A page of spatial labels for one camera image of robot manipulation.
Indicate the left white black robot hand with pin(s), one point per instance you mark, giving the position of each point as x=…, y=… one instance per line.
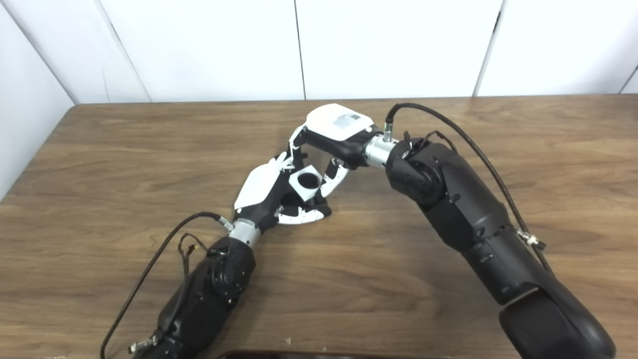
x=259, y=187

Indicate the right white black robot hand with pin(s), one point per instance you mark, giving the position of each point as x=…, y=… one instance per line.
x=339, y=127

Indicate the white square piece with hole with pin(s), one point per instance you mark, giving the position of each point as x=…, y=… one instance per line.
x=302, y=194

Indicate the black peg with square base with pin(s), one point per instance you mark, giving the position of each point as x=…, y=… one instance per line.
x=308, y=182

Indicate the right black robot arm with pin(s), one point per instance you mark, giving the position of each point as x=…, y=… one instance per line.
x=473, y=219

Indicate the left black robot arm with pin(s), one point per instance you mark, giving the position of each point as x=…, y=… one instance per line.
x=209, y=299

